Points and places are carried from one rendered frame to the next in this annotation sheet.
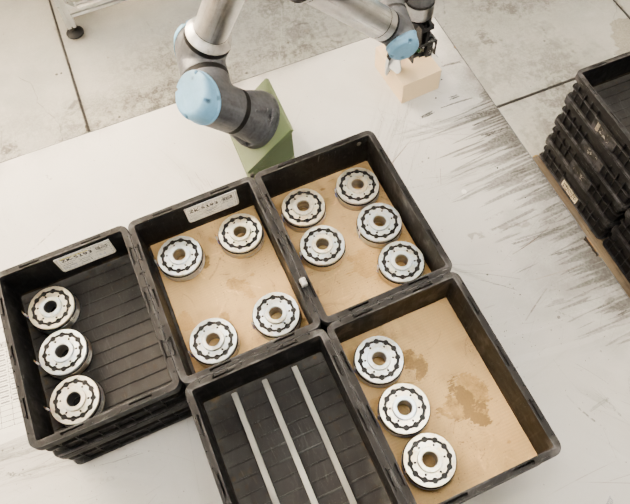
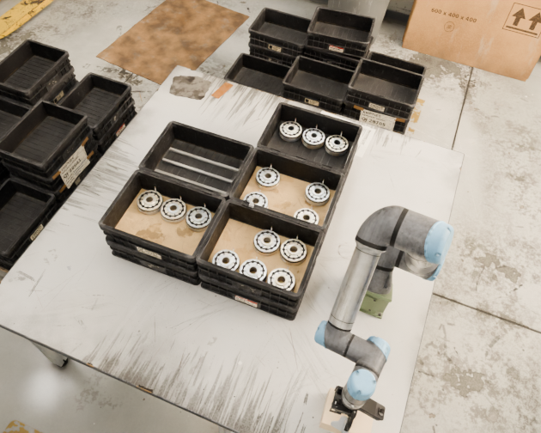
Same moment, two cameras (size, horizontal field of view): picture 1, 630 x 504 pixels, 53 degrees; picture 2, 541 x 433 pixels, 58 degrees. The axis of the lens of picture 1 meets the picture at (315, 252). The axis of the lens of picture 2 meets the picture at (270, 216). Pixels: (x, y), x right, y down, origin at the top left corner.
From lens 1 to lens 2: 152 cm
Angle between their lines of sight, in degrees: 54
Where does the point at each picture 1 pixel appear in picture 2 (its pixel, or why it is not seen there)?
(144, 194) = not seen: hidden behind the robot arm
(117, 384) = (285, 146)
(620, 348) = (98, 339)
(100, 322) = (317, 156)
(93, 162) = not seen: hidden behind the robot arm
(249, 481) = (209, 155)
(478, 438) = (136, 225)
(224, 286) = (289, 200)
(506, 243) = (193, 350)
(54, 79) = not seen: outside the picture
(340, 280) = (246, 239)
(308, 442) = (200, 179)
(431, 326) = (190, 251)
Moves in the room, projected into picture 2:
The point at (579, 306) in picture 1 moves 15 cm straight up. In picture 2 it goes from (131, 345) to (123, 330)
